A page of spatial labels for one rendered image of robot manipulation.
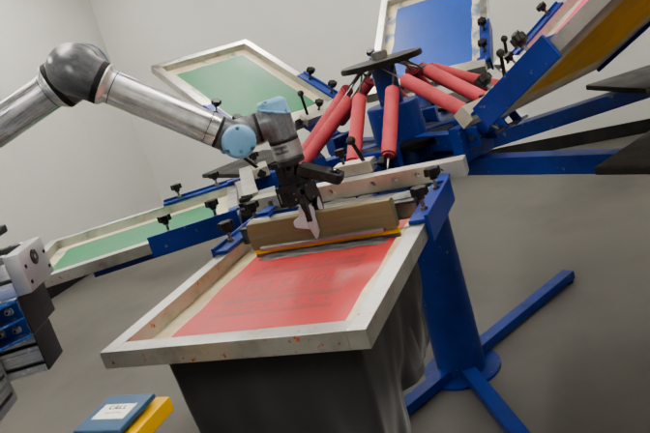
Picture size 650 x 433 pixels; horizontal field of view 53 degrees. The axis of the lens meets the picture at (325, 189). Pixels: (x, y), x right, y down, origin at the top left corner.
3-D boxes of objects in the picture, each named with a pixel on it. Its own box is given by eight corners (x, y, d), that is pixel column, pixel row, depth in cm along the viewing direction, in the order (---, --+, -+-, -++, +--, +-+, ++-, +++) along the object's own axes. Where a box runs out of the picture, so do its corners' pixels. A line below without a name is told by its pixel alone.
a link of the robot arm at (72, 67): (44, 31, 131) (266, 126, 141) (58, 33, 142) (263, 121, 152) (23, 84, 133) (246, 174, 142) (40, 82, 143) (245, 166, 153)
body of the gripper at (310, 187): (293, 201, 169) (279, 158, 167) (322, 195, 166) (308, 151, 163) (281, 211, 162) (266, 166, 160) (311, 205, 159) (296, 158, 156)
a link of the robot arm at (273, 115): (251, 103, 162) (283, 93, 162) (266, 145, 164) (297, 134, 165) (252, 105, 154) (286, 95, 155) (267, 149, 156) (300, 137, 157)
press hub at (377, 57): (506, 394, 243) (418, 43, 213) (405, 399, 260) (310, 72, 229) (515, 339, 279) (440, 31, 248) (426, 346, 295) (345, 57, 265)
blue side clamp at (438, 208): (434, 242, 150) (427, 215, 149) (414, 245, 152) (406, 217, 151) (455, 199, 177) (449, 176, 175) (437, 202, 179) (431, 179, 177)
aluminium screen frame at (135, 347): (371, 349, 108) (366, 329, 107) (105, 369, 131) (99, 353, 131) (450, 195, 177) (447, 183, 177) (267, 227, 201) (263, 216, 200)
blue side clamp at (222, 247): (233, 271, 173) (225, 246, 171) (218, 273, 175) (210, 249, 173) (279, 229, 199) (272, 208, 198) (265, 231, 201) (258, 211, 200)
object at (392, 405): (411, 507, 130) (354, 321, 120) (393, 507, 131) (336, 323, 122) (450, 377, 170) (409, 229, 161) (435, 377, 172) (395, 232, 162)
